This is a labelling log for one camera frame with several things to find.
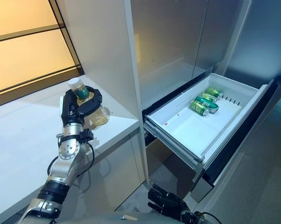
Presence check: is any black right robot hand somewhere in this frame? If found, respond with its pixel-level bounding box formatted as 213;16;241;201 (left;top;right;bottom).
147;183;190;219

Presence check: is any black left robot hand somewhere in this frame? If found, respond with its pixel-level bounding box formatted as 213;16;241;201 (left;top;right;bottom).
61;85;103;128

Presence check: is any tea bottle with white cap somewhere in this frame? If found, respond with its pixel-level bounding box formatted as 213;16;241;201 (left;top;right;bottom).
67;77;111;129

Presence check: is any white fridge drawer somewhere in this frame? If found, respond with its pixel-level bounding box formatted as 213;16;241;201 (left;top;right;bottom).
143;72;279;187

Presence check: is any silver fridge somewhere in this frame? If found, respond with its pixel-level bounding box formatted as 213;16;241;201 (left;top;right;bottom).
130;0;281;203

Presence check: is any grey robot torso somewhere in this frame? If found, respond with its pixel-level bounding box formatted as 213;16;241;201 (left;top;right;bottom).
54;211;185;224

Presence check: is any tall white cabinet panel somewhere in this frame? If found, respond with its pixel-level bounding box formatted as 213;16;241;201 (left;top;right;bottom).
56;0;148;186

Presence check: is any dark framed window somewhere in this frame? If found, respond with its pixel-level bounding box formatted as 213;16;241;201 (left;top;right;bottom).
0;0;83;109

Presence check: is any green white toy car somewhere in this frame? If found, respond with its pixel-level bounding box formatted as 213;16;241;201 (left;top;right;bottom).
189;100;211;117

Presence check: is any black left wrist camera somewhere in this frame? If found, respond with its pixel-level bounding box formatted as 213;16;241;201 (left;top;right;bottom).
79;129;95;142

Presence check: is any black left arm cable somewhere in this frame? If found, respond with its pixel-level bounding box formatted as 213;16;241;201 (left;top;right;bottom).
46;139;96;187

